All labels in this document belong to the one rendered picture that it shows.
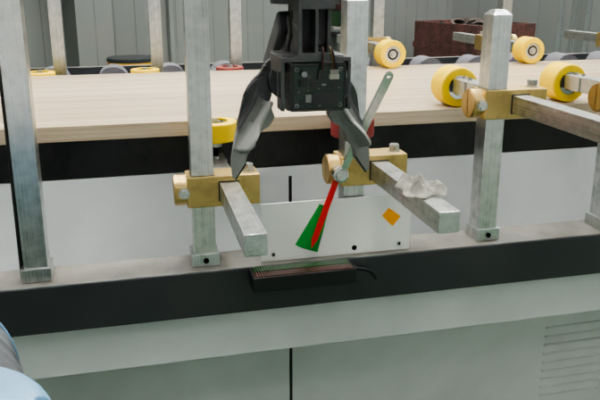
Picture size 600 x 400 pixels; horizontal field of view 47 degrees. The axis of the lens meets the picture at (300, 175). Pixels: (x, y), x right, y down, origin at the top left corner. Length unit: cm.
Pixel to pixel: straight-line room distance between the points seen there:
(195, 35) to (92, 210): 44
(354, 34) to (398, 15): 728
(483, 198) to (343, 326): 34
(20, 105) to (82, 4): 450
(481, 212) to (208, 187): 49
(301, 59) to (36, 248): 60
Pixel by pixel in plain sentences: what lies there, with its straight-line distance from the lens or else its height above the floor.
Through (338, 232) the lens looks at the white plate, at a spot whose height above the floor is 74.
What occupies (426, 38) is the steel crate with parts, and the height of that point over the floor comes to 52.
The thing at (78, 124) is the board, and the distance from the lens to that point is 130.
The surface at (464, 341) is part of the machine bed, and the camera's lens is 165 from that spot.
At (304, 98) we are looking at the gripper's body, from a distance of 69.
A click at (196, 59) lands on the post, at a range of 107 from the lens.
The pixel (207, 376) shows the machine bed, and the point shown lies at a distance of 150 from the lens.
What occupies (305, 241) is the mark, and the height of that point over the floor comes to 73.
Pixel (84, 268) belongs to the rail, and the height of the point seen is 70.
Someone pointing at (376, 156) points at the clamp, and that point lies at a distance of 115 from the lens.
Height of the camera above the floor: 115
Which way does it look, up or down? 16 degrees down
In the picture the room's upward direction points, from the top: straight up
